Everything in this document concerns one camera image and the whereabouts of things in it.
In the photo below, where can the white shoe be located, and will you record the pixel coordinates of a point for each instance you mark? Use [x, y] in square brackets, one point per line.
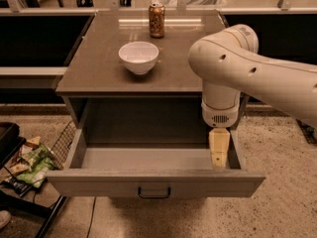
[5, 217]

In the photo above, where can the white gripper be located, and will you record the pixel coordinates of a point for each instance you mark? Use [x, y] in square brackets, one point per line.
[220, 117]

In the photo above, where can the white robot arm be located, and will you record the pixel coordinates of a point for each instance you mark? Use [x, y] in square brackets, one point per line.
[229, 65]

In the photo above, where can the grey top drawer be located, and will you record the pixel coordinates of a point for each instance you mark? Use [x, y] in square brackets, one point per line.
[179, 166]

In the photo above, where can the green chip bag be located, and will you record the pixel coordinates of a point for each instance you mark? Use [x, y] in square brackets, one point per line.
[39, 162]

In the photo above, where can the grey drawer cabinet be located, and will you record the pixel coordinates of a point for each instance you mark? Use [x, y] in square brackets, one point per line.
[114, 107]

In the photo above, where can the black wire basket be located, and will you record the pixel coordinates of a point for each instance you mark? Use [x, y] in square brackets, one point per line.
[62, 145]

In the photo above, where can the orange soda can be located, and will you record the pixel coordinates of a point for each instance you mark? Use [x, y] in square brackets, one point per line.
[156, 20]

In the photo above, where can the white ceramic bowl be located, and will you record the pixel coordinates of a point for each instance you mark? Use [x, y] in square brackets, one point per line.
[139, 57]

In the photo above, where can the black wire rack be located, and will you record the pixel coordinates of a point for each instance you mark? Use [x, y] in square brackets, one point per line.
[309, 133]

